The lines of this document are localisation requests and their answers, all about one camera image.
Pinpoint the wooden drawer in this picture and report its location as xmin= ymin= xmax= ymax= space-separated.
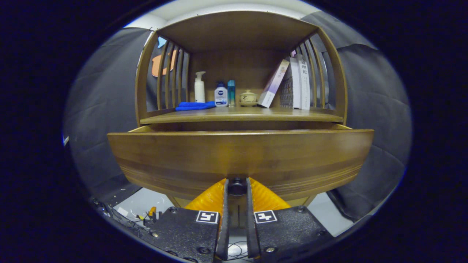
xmin=107 ymin=123 xmax=375 ymax=202

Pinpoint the blue folded cloth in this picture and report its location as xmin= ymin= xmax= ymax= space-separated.
xmin=175 ymin=101 xmax=216 ymax=111

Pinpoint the black floor cable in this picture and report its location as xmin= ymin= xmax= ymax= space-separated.
xmin=227 ymin=240 xmax=251 ymax=260

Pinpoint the plain white book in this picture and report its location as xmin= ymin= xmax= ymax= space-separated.
xmin=289 ymin=57 xmax=302 ymax=109

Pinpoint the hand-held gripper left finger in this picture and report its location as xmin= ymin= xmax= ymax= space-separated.
xmin=140 ymin=178 xmax=231 ymax=262

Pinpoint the wooden cabinet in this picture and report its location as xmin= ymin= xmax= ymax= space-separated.
xmin=135 ymin=10 xmax=348 ymax=229

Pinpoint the black equipment with cables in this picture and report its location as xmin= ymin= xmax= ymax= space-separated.
xmin=91 ymin=197 xmax=161 ymax=238

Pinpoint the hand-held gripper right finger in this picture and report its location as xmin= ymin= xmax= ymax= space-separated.
xmin=246 ymin=177 xmax=334 ymax=262

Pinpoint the white and purple book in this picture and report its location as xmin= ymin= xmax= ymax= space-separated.
xmin=258 ymin=59 xmax=290 ymax=108

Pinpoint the dark patterned book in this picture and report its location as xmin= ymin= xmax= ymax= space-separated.
xmin=280 ymin=75 xmax=294 ymax=108

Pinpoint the white pump bottle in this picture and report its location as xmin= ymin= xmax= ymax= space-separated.
xmin=194 ymin=71 xmax=206 ymax=103

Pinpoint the white bottle with blue cap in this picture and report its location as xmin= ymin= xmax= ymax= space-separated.
xmin=214 ymin=81 xmax=228 ymax=107

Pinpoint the white book with black lettering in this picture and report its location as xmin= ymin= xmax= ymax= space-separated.
xmin=297 ymin=55 xmax=311 ymax=110

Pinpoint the wooden countertop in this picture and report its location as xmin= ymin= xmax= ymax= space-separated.
xmin=140 ymin=106 xmax=344 ymax=125

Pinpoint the ceramic lidded teacup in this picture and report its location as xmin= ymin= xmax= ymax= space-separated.
xmin=239 ymin=90 xmax=258 ymax=107

